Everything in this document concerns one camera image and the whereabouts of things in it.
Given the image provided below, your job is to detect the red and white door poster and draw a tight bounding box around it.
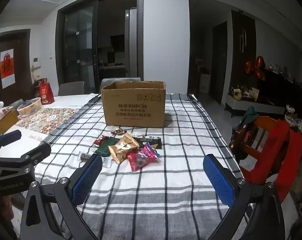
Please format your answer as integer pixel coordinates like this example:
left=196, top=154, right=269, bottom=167
left=0, top=49, right=15, bottom=89

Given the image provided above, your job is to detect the magenta snack packet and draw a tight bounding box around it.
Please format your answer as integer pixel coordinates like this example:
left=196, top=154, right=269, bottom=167
left=126, top=143, right=158, bottom=172

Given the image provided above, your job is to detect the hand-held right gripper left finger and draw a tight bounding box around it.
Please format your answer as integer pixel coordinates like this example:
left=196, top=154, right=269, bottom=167
left=19, top=154, right=104, bottom=240

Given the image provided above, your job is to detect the black snack packet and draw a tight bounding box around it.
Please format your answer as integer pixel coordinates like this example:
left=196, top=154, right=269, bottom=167
left=136, top=135, right=162, bottom=150

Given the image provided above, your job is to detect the tan gold snack packet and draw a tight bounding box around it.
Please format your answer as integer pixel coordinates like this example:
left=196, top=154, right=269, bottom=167
left=108, top=133, right=140, bottom=164

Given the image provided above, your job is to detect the silver refrigerator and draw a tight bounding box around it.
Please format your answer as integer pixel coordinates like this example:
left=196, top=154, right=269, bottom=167
left=124, top=8, right=137, bottom=78

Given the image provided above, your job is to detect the green cloth bag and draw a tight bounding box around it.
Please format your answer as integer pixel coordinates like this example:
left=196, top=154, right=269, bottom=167
left=237, top=106, right=259, bottom=128

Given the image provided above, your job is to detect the patterned floral table runner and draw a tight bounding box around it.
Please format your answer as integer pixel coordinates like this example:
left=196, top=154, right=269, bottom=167
left=16, top=107, right=81, bottom=135

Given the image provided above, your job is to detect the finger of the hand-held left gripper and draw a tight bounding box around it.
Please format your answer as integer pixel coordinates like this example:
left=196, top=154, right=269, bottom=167
left=0, top=142, right=52, bottom=171
left=0, top=129, right=21, bottom=155

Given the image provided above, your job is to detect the small dark red snack packet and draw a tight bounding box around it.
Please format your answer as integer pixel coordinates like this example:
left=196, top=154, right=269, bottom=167
left=93, top=135, right=111, bottom=147

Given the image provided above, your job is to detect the woven basket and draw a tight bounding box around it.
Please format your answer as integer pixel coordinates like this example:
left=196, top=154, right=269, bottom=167
left=17, top=97, right=42, bottom=117

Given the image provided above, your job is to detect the green snack packet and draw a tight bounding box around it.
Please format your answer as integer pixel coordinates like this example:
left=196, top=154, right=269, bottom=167
left=94, top=137, right=121, bottom=157

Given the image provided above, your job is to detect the brown entrance door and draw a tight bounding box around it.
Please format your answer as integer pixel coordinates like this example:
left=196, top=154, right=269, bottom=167
left=0, top=29, right=35, bottom=100

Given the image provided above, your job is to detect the brown cardboard box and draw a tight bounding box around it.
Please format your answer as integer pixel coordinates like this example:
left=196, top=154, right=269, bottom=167
left=101, top=81, right=166, bottom=128

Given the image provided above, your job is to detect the yellow tissue box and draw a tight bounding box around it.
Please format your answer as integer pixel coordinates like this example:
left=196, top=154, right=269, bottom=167
left=0, top=102, right=20, bottom=135

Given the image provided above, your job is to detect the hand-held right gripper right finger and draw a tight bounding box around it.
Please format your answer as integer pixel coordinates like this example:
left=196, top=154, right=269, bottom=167
left=203, top=154, right=285, bottom=240

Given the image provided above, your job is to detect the red box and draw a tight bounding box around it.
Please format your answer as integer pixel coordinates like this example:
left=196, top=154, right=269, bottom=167
left=39, top=79, right=55, bottom=105

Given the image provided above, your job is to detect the white floor box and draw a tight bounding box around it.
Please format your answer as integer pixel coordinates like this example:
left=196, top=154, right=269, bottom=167
left=200, top=74, right=211, bottom=93

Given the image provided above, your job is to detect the pile of snack bags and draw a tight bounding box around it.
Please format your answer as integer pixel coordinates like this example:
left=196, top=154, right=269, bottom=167
left=228, top=116, right=292, bottom=180

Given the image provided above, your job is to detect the red foil balloon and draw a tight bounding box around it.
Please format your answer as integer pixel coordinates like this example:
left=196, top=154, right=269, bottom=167
left=245, top=56, right=267, bottom=80

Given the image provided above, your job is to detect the white low cabinet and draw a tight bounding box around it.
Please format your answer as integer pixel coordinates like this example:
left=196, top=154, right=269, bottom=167
left=225, top=92, right=287, bottom=118

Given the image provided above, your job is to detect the dark wardrobe with long handles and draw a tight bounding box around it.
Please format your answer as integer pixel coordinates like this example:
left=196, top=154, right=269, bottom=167
left=231, top=9, right=257, bottom=100

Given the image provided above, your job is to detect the checked white grey tablecloth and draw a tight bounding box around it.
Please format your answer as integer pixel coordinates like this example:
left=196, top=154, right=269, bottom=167
left=33, top=93, right=244, bottom=240

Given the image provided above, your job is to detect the small grey dining chair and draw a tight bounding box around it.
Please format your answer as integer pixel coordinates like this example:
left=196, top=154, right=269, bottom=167
left=58, top=81, right=85, bottom=96

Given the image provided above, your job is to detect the dark framed sliding glass door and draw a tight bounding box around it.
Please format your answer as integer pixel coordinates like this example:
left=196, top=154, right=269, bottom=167
left=56, top=0, right=144, bottom=97

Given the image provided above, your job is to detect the dark sideboard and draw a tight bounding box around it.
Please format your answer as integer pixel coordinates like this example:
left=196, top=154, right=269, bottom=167
left=261, top=67, right=302, bottom=105

